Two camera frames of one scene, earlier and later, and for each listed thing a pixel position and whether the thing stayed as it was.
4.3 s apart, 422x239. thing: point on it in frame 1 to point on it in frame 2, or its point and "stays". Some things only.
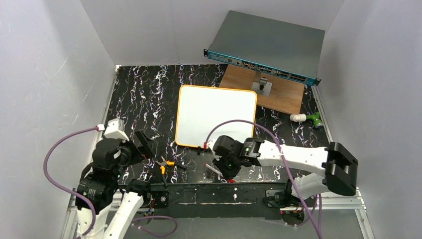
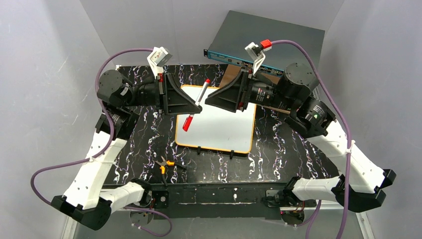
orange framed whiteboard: [200, 108] stays
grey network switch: [278, 48] stays
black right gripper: [219, 158] to [244, 91]
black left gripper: [145, 145] to [162, 94]
